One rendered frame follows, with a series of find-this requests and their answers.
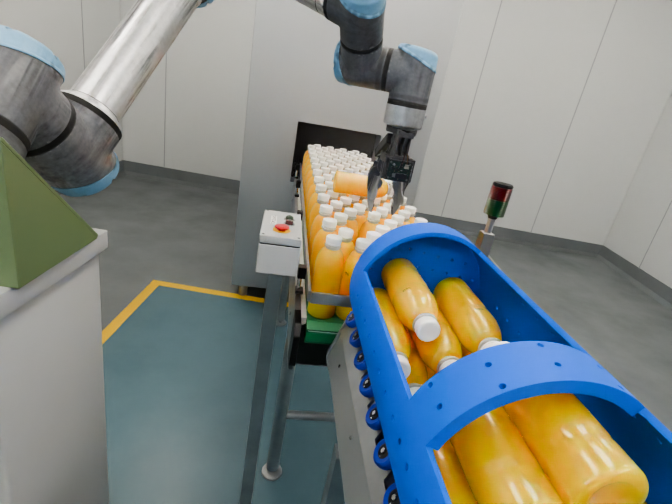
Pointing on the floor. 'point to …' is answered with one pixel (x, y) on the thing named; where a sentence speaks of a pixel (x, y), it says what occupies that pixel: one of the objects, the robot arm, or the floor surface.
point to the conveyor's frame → (304, 352)
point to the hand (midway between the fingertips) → (381, 207)
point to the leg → (333, 493)
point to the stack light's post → (484, 242)
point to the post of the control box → (260, 384)
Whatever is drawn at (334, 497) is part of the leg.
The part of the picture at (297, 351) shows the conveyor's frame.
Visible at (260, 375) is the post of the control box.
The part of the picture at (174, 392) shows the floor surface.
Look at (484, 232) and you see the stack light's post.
